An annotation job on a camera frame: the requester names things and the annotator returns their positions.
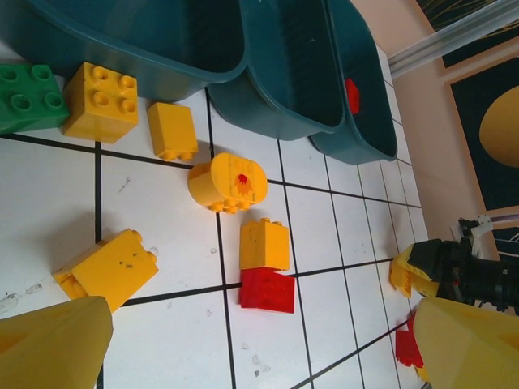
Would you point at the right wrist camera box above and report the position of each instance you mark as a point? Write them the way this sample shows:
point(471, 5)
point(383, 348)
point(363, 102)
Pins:
point(476, 235)

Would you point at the yellow tall lego brick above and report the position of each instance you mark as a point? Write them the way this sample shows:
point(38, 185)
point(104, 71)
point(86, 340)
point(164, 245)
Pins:
point(109, 271)

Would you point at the green lego brick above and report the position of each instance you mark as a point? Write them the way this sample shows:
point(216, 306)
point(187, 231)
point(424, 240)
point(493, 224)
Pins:
point(28, 97)

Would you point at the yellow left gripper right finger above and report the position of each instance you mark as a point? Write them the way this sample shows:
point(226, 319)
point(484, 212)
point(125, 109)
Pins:
point(470, 352)

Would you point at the floral wall panel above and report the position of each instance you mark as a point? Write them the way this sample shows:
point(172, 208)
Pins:
point(494, 133)
point(466, 10)

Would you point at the small yellow lego brick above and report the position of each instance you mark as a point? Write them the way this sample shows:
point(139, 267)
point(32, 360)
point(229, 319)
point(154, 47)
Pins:
point(172, 129)

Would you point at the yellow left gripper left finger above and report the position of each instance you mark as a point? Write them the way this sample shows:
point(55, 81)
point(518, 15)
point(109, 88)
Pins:
point(48, 348)

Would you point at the yellow square lego brick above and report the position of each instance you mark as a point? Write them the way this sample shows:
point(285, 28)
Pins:
point(101, 105)

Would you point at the yellow round flame-print lego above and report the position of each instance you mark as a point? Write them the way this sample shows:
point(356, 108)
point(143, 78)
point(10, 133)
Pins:
point(227, 182)

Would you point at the teal plastic bin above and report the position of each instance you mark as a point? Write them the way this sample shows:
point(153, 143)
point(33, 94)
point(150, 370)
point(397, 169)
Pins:
point(292, 69)
point(373, 121)
point(121, 36)

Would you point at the red lego brick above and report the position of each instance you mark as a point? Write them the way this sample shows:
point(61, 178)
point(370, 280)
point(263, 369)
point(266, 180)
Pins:
point(353, 97)
point(407, 344)
point(265, 289)

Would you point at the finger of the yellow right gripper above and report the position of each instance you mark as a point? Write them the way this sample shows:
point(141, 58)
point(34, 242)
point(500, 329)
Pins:
point(400, 275)
point(425, 288)

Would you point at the aluminium frame post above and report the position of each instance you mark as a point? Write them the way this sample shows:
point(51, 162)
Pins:
point(446, 36)

